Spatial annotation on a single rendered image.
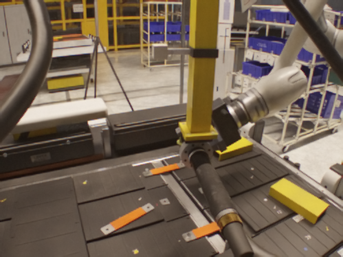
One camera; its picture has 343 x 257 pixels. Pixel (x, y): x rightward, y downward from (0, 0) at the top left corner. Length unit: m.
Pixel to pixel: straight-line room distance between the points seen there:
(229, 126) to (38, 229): 0.57
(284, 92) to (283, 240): 0.38
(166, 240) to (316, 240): 0.37
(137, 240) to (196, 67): 0.42
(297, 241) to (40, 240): 0.62
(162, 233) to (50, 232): 0.28
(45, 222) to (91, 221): 0.12
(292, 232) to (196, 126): 0.37
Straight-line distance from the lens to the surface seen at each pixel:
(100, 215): 0.69
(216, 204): 0.49
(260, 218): 0.71
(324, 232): 0.74
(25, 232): 0.70
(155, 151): 0.97
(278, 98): 0.71
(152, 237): 0.63
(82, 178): 0.84
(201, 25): 0.54
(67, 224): 0.68
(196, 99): 0.57
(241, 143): 0.97
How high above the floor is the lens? 1.49
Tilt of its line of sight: 26 degrees down
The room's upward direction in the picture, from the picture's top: 1 degrees clockwise
